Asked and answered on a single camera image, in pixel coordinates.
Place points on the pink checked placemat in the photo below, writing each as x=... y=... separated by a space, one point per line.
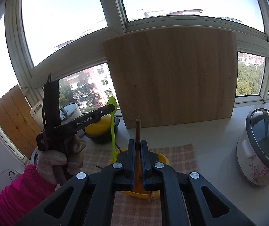
x=179 y=155

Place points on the yellow pot lid black knob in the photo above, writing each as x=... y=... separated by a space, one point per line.
x=99 y=128

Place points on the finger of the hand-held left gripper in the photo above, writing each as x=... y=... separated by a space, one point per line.
x=85 y=122

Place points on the white window frame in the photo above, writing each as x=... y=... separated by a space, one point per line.
x=115 y=11

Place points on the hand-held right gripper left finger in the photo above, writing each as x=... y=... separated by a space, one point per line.
x=130 y=164

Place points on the person's left hand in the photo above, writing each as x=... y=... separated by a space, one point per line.
x=49 y=162

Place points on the white floral rice cooker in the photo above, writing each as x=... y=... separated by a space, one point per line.
x=249 y=167

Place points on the pale wooden chopstick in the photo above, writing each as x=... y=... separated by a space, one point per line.
x=150 y=197

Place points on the orange wooden plank panel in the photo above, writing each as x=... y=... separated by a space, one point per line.
x=11 y=113

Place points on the yellow plastic bowl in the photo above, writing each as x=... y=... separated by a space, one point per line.
x=136 y=194

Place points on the black ceramic pot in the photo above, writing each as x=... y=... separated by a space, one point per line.
x=101 y=139

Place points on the white cooker with glass lid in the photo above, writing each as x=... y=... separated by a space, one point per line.
x=74 y=113

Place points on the green plastic spoon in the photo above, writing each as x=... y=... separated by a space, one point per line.
x=112 y=131

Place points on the white cutting board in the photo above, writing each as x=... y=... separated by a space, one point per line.
x=36 y=117

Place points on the light wooden board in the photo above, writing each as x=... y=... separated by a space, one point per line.
x=172 y=75

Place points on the brown wooden chopstick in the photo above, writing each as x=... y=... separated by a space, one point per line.
x=138 y=131
x=98 y=167
x=119 y=147

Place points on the person's left forearm pink sleeve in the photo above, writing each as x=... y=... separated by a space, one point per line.
x=14 y=197

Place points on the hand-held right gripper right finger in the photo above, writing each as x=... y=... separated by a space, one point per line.
x=145 y=164

